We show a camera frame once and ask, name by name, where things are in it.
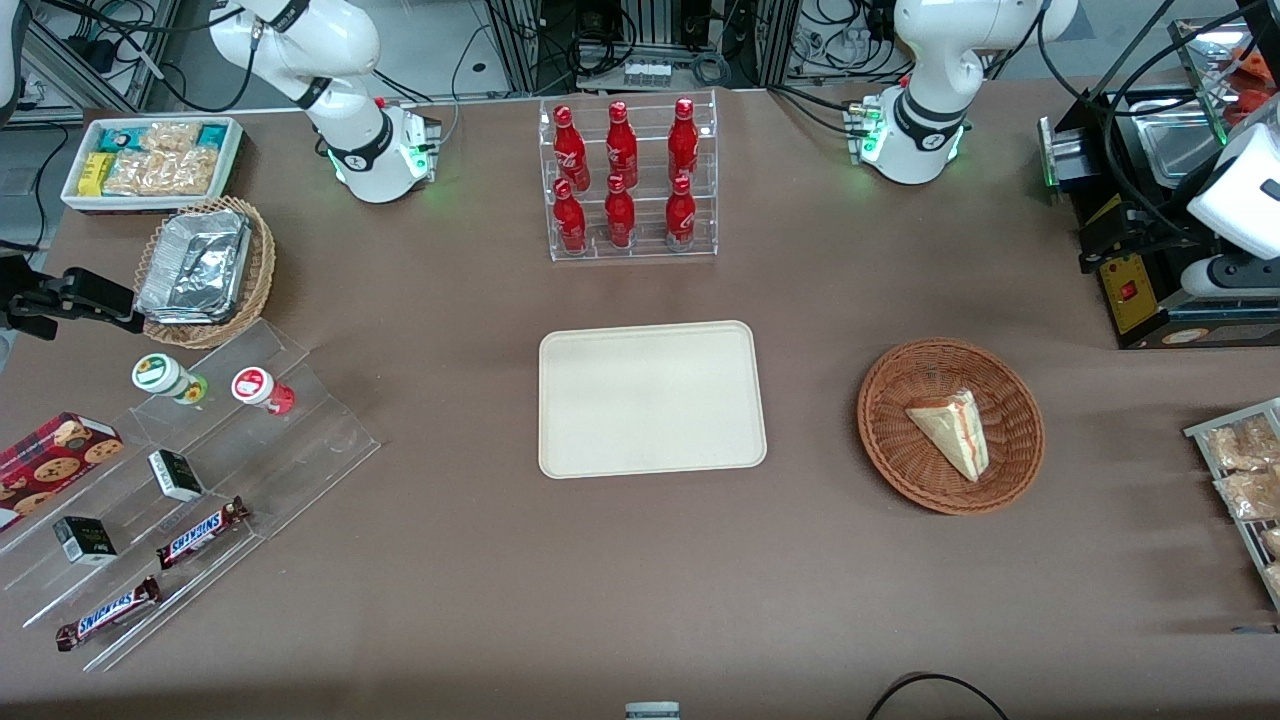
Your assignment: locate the black cable loop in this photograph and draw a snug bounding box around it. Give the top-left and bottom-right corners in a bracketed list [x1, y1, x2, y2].
[864, 672, 1012, 720]

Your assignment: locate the grey wire rack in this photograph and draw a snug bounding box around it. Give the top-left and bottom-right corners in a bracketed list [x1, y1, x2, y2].
[1184, 397, 1280, 612]

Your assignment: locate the snickers chocolate bar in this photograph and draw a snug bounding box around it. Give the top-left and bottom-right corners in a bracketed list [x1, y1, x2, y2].
[156, 496, 250, 571]
[55, 575, 163, 653]

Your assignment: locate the red cola bottle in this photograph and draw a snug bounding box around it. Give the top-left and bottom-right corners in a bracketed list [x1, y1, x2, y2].
[664, 175, 698, 249]
[553, 105, 592, 192]
[552, 179, 589, 254]
[603, 174, 637, 249]
[605, 100, 640, 190]
[667, 97, 701, 182]

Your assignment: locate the clear acrylic bottle rack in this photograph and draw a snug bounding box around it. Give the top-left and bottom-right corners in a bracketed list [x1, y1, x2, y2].
[539, 89, 719, 264]

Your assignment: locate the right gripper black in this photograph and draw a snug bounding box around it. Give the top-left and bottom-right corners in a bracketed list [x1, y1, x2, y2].
[0, 255, 147, 341]

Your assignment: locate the light oval wicker basket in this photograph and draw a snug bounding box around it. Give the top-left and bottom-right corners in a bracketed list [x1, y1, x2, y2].
[134, 196, 277, 350]

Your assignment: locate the red lid cup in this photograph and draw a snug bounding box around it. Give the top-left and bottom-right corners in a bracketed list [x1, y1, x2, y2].
[231, 366, 297, 417]

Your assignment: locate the beige rectangular tray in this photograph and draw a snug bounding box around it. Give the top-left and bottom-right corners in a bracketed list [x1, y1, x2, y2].
[538, 320, 769, 480]

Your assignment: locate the brown round wicker basket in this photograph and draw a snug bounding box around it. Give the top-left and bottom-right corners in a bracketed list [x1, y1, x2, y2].
[857, 338, 1046, 517]

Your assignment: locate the clear acrylic step display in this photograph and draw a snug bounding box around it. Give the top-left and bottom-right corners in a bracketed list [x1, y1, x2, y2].
[0, 319, 382, 674]

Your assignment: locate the white snack bin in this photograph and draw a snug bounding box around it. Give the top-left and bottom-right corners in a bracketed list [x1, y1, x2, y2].
[61, 116, 245, 215]

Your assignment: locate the small black box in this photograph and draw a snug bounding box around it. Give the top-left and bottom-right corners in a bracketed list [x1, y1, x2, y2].
[147, 449, 205, 504]
[51, 515, 119, 567]

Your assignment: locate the small clear cookie bag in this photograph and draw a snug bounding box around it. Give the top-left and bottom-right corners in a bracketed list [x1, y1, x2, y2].
[140, 121, 203, 153]

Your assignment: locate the triangular sandwich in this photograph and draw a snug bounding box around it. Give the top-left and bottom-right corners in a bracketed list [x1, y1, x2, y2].
[905, 389, 991, 484]

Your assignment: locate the aluminium foil container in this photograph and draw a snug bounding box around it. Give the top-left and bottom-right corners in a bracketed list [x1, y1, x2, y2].
[136, 209, 253, 325]

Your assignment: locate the black food warmer machine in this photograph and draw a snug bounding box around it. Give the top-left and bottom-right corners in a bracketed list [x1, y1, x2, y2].
[1038, 0, 1280, 350]

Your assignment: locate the red cookie box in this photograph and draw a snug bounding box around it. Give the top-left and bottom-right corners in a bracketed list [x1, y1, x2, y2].
[0, 411, 125, 533]

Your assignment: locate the green lid cup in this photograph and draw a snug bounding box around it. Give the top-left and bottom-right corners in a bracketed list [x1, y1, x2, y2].
[131, 353, 209, 406]

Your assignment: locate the large clear cookie bag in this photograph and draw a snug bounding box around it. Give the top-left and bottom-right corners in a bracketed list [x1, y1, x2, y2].
[104, 148, 219, 197]

